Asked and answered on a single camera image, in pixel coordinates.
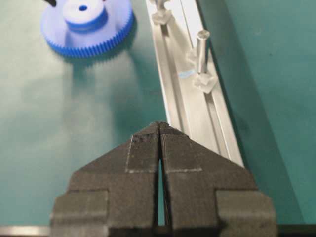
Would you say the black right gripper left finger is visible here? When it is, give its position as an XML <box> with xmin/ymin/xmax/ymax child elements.
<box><xmin>50</xmin><ymin>122</ymin><xmax>159</xmax><ymax>237</ymax></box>

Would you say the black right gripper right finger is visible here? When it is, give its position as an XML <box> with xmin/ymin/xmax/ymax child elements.
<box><xmin>159</xmin><ymin>123</ymin><xmax>277</xmax><ymax>237</ymax></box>

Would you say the large blue plastic gear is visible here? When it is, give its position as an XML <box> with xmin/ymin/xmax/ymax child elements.
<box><xmin>41</xmin><ymin>0</ymin><xmax>134</xmax><ymax>58</ymax></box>

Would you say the steel shaft near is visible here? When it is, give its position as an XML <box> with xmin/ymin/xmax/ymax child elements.
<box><xmin>196</xmin><ymin>30</ymin><xmax>210</xmax><ymax>74</ymax></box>

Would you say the white shaft bracket far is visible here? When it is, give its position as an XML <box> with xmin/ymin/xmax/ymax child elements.
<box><xmin>151</xmin><ymin>10</ymin><xmax>172</xmax><ymax>25</ymax></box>

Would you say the white shaft bracket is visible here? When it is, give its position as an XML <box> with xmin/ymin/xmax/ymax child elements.
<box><xmin>185</xmin><ymin>49</ymin><xmax>216</xmax><ymax>94</ymax></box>
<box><xmin>151</xmin><ymin>10</ymin><xmax>172</xmax><ymax>25</ymax></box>

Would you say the silver aluminium extrusion rail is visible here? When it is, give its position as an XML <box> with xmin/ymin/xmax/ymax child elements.
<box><xmin>146</xmin><ymin>0</ymin><xmax>243</xmax><ymax>166</ymax></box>

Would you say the white shaft bracket near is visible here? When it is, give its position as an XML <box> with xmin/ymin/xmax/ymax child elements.
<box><xmin>185</xmin><ymin>49</ymin><xmax>216</xmax><ymax>94</ymax></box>

